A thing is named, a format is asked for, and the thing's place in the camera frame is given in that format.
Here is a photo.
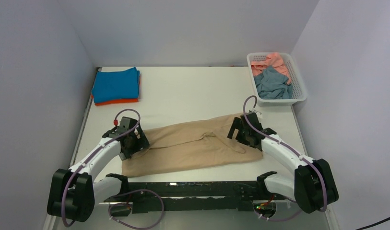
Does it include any beige t shirt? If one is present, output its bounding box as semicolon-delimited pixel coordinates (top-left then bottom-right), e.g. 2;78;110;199
121;114;263;177

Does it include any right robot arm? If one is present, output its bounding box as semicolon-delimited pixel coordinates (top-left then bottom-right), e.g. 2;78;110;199
227;112;339;213

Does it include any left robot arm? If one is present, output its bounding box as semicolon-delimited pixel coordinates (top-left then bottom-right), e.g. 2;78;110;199
47;116;149;222

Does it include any folded orange t shirt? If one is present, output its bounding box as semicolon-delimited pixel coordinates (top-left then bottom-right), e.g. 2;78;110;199
91;76;142;107

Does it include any grey-blue t shirt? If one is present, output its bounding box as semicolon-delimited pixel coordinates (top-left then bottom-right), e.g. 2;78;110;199
254;66;293;100

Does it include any white plastic basket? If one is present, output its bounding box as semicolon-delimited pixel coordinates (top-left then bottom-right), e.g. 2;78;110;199
247;52;307;106

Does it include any folded blue t shirt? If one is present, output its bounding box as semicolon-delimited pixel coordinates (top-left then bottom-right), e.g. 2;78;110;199
91;67;141;104

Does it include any pink t shirt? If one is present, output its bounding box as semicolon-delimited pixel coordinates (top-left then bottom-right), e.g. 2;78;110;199
251;52;292;85

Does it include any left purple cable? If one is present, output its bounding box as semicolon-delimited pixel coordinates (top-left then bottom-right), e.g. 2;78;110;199
61;109;165;230

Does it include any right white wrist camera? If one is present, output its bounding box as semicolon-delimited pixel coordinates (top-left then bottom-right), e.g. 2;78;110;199
249;108;263;119

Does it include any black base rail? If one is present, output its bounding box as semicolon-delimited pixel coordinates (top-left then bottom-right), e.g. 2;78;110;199
106;181;285;217

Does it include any black cable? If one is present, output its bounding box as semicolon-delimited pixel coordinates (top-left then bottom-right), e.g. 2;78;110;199
355;212;390;230

